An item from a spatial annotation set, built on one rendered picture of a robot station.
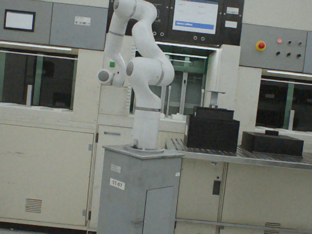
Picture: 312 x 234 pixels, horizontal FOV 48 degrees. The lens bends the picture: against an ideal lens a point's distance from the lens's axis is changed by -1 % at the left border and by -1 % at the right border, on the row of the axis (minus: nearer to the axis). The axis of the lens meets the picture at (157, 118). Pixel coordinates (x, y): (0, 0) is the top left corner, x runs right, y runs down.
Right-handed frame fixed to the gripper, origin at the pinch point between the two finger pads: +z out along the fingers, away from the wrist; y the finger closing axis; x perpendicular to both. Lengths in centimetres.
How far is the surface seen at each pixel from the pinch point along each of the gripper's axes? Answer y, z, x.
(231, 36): 76, 3, 37
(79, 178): -14, 2, -68
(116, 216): 18, -76, -64
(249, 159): 80, -59, -35
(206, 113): 59, -38, -15
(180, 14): 41, 2, 47
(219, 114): 66, -38, -14
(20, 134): -56, 2, -42
